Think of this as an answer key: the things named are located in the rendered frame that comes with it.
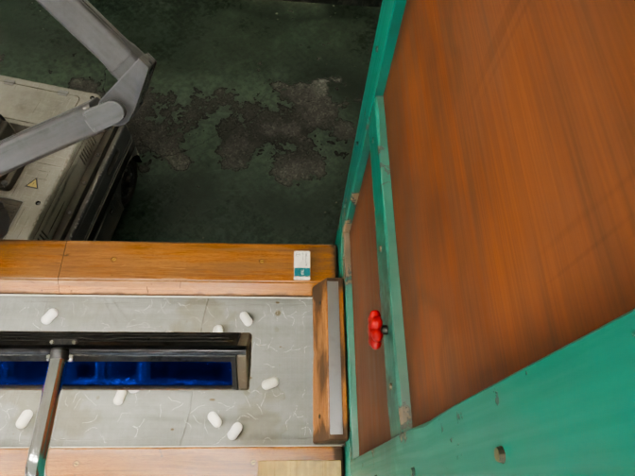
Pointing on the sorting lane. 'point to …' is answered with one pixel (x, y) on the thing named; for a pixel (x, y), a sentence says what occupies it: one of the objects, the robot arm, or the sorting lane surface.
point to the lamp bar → (129, 360)
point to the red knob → (376, 330)
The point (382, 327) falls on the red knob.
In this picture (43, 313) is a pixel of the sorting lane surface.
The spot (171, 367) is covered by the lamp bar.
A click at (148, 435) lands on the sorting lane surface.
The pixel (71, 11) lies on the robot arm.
